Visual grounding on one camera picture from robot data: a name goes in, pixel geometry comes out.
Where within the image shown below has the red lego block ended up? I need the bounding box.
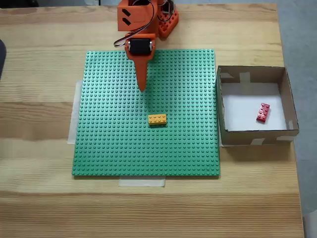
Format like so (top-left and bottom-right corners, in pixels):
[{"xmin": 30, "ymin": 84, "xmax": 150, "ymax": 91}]
[{"xmin": 255, "ymin": 102, "xmax": 271, "ymax": 123}]

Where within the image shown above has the yellow lego block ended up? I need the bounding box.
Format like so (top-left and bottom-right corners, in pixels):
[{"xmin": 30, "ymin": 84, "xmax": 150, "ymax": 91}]
[{"xmin": 148, "ymin": 114, "xmax": 167, "ymax": 127}]

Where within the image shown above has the green lego baseplate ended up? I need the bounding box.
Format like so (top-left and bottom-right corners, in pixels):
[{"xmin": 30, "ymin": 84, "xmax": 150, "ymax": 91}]
[{"xmin": 71, "ymin": 49, "xmax": 221, "ymax": 179}]

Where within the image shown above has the brown cardboard box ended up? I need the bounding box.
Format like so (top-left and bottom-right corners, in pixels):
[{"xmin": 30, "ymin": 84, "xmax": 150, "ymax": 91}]
[{"xmin": 216, "ymin": 65, "xmax": 300, "ymax": 148}]

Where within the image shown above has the masking tape strip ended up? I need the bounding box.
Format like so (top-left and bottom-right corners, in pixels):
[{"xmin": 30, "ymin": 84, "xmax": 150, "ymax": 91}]
[
  {"xmin": 67, "ymin": 80, "xmax": 84, "ymax": 145},
  {"xmin": 118, "ymin": 177, "xmax": 166, "ymax": 187}
]

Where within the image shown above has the white paper sheet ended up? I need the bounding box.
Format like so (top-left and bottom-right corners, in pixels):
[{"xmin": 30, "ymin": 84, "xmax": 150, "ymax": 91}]
[{"xmin": 221, "ymin": 82, "xmax": 288, "ymax": 132}]

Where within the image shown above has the black rounded device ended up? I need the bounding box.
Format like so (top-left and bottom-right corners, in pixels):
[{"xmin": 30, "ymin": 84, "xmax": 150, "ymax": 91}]
[{"xmin": 0, "ymin": 39, "xmax": 7, "ymax": 80}]

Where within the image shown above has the gripper motor cable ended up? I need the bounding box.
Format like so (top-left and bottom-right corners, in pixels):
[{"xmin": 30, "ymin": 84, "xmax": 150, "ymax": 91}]
[{"xmin": 113, "ymin": 0, "xmax": 156, "ymax": 49}]

